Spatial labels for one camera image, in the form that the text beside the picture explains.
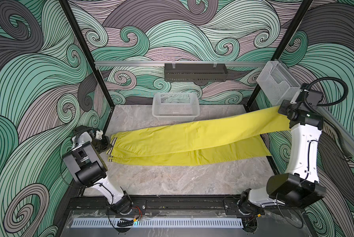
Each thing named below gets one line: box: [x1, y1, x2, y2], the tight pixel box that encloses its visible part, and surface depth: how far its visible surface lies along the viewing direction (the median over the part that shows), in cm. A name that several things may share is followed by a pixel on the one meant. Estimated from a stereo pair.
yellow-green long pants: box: [106, 107, 291, 166], surface depth 90 cm
